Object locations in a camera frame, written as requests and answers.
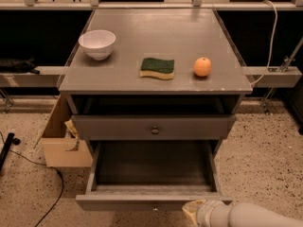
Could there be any green and yellow sponge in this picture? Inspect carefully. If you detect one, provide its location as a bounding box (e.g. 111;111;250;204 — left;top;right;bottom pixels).
139;58;174;80

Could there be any black floor cable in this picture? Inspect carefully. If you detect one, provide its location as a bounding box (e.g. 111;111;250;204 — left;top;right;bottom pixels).
0;131;65;227

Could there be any black bar on floor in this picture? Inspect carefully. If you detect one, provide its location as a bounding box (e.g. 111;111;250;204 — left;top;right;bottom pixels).
0;132;21;171

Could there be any grey drawer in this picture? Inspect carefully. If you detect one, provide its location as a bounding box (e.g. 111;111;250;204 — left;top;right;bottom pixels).
72;115;236;141
76;141;232;211

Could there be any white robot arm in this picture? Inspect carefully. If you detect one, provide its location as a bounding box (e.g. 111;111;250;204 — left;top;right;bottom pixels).
182;200;303;227

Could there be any white ceramic bowl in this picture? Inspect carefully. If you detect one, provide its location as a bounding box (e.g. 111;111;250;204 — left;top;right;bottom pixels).
78;30;116;61

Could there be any orange fruit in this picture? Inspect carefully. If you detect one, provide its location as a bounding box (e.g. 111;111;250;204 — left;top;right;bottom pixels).
193;58;212;77

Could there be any grey wooden drawer cabinet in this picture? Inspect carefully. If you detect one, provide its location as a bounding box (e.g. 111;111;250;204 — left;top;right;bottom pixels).
58;7;254;149

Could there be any grey top drawer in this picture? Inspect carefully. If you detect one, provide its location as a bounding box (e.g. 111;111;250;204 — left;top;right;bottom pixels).
72;115;236;141

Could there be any white hanging cable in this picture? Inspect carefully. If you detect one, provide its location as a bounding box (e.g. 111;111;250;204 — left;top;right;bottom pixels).
250;0;279;87

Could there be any black object on left rail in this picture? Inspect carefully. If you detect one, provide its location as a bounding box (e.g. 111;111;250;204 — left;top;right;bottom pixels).
0;59;40;75

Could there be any cardboard box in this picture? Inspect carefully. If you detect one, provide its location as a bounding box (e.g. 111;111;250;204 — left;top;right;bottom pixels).
40;96;93;167

